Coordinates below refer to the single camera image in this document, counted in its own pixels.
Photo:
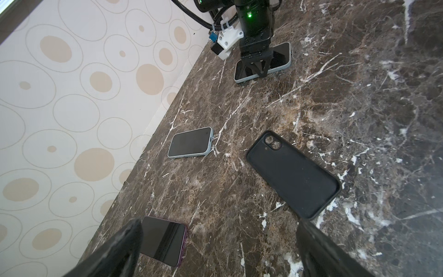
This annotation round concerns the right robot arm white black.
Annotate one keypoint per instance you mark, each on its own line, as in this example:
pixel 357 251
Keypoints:
pixel 248 24

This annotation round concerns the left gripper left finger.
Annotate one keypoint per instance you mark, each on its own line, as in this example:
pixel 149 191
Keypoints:
pixel 117 257

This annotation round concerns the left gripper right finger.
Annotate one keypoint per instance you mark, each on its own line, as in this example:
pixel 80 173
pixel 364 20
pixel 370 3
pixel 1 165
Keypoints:
pixel 321 257

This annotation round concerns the black phone blue edge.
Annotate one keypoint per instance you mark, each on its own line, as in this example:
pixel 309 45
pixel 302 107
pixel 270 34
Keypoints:
pixel 190 142

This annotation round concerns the black phone case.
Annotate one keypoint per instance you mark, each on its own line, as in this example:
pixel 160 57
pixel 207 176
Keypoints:
pixel 304 185

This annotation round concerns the light blue case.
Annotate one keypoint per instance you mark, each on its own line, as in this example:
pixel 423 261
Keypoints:
pixel 285 65
pixel 211 142

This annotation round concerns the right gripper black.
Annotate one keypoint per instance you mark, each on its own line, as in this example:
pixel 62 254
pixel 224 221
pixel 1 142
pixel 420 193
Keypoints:
pixel 256 54

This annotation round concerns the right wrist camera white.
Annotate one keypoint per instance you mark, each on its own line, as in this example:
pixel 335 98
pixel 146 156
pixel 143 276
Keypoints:
pixel 224 41

